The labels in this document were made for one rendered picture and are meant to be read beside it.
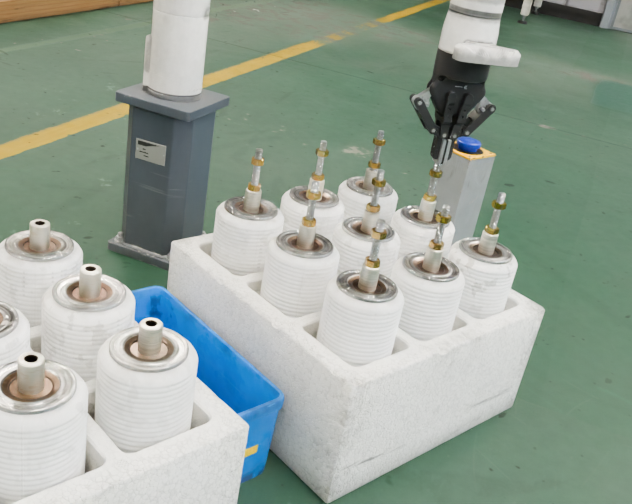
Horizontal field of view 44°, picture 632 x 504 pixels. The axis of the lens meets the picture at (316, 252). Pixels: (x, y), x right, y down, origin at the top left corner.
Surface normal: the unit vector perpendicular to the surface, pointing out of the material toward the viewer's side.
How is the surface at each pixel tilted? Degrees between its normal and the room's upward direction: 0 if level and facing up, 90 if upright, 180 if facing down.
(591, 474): 0
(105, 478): 0
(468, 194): 90
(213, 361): 88
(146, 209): 90
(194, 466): 90
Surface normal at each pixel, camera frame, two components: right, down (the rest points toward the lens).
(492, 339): 0.64, 0.43
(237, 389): -0.74, 0.15
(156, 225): -0.37, 0.36
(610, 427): 0.16, -0.88
